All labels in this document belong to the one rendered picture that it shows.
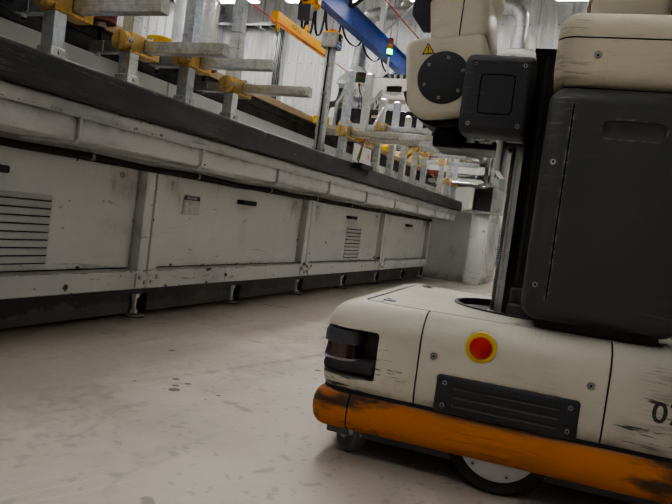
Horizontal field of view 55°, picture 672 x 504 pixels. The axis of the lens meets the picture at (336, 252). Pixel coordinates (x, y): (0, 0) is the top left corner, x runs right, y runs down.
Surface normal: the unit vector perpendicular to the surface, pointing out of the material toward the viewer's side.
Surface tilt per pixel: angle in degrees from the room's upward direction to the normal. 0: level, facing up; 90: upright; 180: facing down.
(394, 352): 90
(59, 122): 90
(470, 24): 90
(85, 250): 92
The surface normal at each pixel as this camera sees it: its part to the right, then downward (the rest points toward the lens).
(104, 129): 0.91, 0.14
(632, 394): -0.31, 0.01
